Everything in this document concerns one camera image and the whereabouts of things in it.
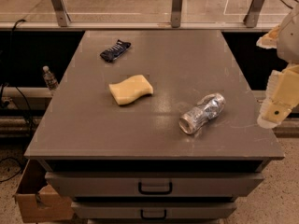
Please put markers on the small water bottle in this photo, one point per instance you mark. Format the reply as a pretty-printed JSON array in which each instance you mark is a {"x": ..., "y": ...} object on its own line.
[{"x": 50, "y": 79}]

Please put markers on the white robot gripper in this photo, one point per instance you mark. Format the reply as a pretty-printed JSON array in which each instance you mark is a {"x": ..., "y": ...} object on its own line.
[{"x": 290, "y": 42}]

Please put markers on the upper grey drawer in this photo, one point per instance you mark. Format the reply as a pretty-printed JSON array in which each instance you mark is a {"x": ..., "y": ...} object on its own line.
[{"x": 114, "y": 184}]

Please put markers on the metal bracket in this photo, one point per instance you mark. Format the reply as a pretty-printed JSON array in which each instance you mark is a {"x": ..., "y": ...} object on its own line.
[
  {"x": 176, "y": 10},
  {"x": 60, "y": 12},
  {"x": 252, "y": 16}
]

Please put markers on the middle metal bracket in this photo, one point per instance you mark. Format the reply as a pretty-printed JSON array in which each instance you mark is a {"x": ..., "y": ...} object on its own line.
[{"x": 176, "y": 10}]

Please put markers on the left metal bracket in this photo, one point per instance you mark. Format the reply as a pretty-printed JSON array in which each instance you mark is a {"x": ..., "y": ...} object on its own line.
[{"x": 60, "y": 12}]

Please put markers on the crushed clear plastic bottle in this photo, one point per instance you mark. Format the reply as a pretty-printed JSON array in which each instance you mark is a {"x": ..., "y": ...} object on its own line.
[{"x": 205, "y": 110}]

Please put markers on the lower grey drawer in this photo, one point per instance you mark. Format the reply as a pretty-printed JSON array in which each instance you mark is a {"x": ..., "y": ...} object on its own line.
[{"x": 153, "y": 211}]

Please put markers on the grey drawer cabinet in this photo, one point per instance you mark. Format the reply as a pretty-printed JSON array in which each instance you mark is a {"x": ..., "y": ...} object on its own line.
[{"x": 85, "y": 130}]

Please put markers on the yellow sponge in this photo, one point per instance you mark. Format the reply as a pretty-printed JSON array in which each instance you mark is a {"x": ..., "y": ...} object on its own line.
[{"x": 130, "y": 89}]

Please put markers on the right metal bracket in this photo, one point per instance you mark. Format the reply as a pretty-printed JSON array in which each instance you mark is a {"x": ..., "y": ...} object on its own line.
[{"x": 252, "y": 16}]

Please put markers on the grey drawer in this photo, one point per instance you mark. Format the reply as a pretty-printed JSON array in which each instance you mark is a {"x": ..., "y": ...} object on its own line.
[
  {"x": 114, "y": 184},
  {"x": 153, "y": 211}
]

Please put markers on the cardboard box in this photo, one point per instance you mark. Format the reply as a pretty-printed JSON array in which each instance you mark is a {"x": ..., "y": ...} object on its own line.
[{"x": 38, "y": 201}]

